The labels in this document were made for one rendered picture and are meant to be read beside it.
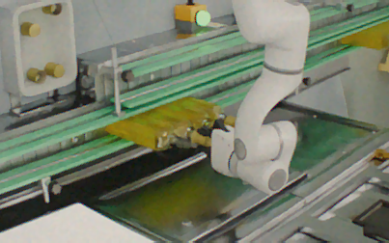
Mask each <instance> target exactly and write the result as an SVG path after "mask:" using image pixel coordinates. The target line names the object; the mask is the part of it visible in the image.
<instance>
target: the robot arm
mask: <svg viewBox="0 0 389 243"><path fill-rule="evenodd" d="M231 4H232V8H233V10H234V12H235V16H236V22H237V25H238V28H239V31H240V33H241V34H242V35H243V37H244V38H245V39H246V40H247V41H248V42H249V43H253V44H260V43H265V48H264V67H263V72H262V74H261V75H260V77H259V78H258V79H257V80H256V82H255V84H254V85H253V86H252V87H251V89H250V90H249V92H248V93H247V95H246V96H245V98H244V99H243V100H242V103H241V105H240V107H239V110H238V113H237V116H236V129H234V128H233V127H231V126H229V125H226V126H225V125H224V123H223V122H222V121H221V120H220V119H216V120H215V122H214V124H213V126H212V127H209V126H207V125H204V126H202V127H201V129H197V133H200V134H202V135H204V136H208V137H210V138H211V146H210V147H208V148H206V147H203V146H200V145H198V146H196V149H198V150H200V151H201V152H203V153H205V154H206V157H207V158H209V160H210V162H211V164H212V167H213V170H214V172H215V173H216V174H217V173H220V174H222V175H227V176H231V177H235V178H240V179H242V183H243V184H249V185H251V186H252V185H253V186H254V187H256V188H257V189H258V190H260V191H261V192H262V191H263V192H265V193H266V194H268V195H274V194H275V193H277V192H279V191H280V190H282V189H283V187H284V186H285V184H286V182H287V180H288V172H289V165H290V162H291V160H292V155H293V152H294V149H295V145H296V140H297V134H296V130H295V127H294V125H293V124H292V123H291V122H289V121H276V122H271V123H266V124H262V123H263V121H264V117H265V116H266V115H267V113H268V112H269V111H270V110H271V109H272V108H273V107H274V105H275V104H276V103H278V102H279V101H280V100H282V99H283V98H284V97H285V96H287V95H289V94H290V93H291V92H292V91H293V90H294V89H295V88H297V86H298V85H299V84H300V83H301V81H302V77H303V66H304V62H305V56H306V46H307V41H308V37H309V26H310V14H309V11H308V10H307V8H306V7H305V6H304V5H302V4H300V3H299V2H296V1H292V0H231Z"/></svg>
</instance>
